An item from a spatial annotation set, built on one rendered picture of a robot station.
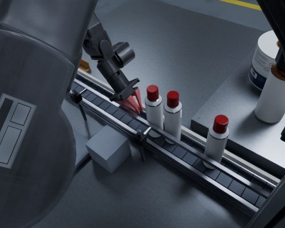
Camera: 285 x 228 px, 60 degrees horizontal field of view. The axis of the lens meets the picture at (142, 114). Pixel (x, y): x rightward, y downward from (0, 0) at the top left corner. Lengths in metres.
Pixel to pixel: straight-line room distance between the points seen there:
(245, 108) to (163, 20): 0.79
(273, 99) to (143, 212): 0.51
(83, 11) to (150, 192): 0.66
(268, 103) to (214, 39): 0.59
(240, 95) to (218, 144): 0.36
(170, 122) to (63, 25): 0.58
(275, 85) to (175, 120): 0.30
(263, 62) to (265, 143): 0.28
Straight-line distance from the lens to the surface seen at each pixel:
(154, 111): 0.71
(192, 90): 1.04
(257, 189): 0.68
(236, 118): 0.90
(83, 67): 1.23
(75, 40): 0.17
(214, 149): 0.67
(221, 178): 0.76
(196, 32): 1.39
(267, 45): 0.99
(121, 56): 0.79
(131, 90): 0.77
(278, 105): 0.85
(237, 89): 1.00
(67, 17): 0.17
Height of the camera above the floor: 1.55
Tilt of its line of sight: 49 degrees down
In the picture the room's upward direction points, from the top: 8 degrees counter-clockwise
